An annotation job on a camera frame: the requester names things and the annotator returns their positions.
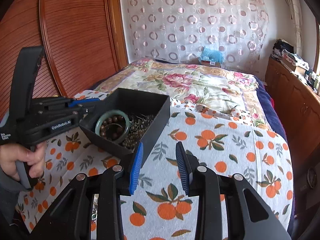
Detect orange print bed sheet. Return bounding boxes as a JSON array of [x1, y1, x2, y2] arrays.
[[16, 107, 293, 239]]

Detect small dark bead necklace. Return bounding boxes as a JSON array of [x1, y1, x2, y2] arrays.
[[121, 113, 156, 151]]

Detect floral quilt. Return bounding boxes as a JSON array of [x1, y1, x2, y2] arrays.
[[96, 58, 270, 129]]

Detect wooden side cabinet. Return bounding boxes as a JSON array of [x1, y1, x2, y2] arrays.
[[265, 57, 319, 176]]

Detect brown wooden bead bracelet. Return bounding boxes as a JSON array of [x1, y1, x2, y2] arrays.
[[99, 115, 126, 141]]

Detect beige window drape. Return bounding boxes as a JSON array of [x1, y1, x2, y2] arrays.
[[286, 0, 303, 56]]

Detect person's left hand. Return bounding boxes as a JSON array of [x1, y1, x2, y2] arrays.
[[1, 142, 47, 181]]

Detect black square jewelry box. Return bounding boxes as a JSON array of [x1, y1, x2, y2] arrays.
[[80, 88, 170, 163]]

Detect pink circle sheer curtain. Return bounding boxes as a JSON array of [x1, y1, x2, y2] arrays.
[[121, 0, 269, 70]]

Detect pile of clothes and books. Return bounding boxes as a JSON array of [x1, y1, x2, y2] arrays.
[[271, 39, 309, 76]]

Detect dark blue blanket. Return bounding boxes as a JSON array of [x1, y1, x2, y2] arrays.
[[254, 76, 295, 236]]

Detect blue bubble wrap bundle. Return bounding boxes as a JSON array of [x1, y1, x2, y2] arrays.
[[199, 47, 225, 66]]

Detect green jade bangle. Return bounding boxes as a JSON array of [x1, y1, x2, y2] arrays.
[[95, 109, 131, 144]]

